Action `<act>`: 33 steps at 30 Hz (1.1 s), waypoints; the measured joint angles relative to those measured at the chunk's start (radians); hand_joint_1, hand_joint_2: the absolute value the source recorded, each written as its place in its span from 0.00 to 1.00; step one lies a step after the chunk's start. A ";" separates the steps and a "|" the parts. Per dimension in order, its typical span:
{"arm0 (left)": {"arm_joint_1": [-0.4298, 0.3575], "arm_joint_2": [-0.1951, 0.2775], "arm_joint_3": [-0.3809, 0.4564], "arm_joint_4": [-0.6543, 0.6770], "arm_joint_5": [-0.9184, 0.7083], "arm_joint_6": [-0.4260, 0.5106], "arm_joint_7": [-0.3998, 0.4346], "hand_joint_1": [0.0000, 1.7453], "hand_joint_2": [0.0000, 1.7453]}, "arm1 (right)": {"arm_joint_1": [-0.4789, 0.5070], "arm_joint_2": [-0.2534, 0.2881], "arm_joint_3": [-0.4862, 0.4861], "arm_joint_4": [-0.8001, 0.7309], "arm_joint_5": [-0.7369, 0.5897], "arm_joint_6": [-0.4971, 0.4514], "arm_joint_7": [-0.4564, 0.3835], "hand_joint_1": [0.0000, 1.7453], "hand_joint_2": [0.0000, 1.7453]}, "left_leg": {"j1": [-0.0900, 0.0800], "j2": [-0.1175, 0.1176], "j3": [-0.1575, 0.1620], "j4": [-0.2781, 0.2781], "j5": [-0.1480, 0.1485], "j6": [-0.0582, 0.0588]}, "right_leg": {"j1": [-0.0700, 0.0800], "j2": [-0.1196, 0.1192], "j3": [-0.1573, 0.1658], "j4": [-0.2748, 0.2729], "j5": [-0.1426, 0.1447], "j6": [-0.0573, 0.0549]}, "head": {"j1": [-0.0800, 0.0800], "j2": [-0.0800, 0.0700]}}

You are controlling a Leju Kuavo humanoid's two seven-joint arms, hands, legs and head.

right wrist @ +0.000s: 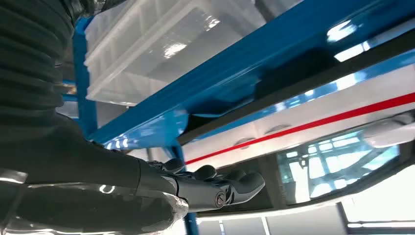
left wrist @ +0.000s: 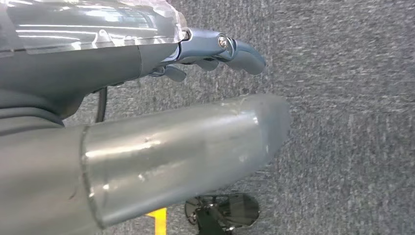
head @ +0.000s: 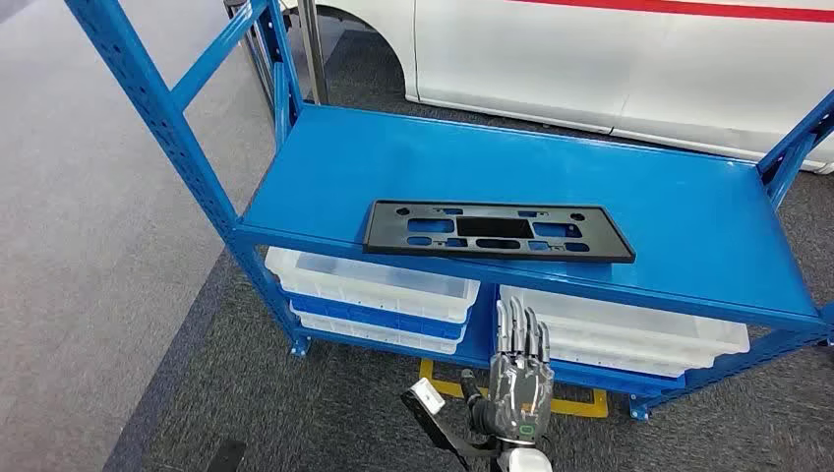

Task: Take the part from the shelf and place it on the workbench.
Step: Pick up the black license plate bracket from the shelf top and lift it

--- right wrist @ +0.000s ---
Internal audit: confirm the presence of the blue metal shelf rack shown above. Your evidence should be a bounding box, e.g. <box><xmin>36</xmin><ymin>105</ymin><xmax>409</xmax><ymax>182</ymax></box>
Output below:
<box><xmin>61</xmin><ymin>0</ymin><xmax>415</xmax><ymax>235</ymax></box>

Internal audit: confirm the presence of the white vehicle with red stripe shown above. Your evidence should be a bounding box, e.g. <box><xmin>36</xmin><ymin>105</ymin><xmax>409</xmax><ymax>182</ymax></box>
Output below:
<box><xmin>183</xmin><ymin>63</ymin><xmax>415</xmax><ymax>215</ymax></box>

